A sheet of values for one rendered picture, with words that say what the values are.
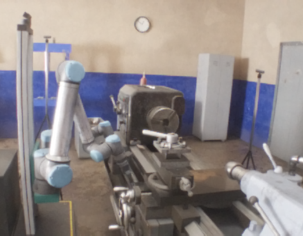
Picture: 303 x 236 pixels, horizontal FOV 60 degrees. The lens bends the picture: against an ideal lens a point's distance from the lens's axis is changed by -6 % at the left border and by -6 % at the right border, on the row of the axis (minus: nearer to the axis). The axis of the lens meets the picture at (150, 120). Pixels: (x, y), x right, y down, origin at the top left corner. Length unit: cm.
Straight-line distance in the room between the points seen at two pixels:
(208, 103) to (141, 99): 352
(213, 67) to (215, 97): 62
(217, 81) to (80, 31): 292
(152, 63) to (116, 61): 74
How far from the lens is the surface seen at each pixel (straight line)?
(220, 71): 590
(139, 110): 244
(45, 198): 190
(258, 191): 113
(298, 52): 532
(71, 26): 567
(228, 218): 171
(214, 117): 597
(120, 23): 576
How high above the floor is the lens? 157
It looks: 12 degrees down
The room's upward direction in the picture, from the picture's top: 3 degrees clockwise
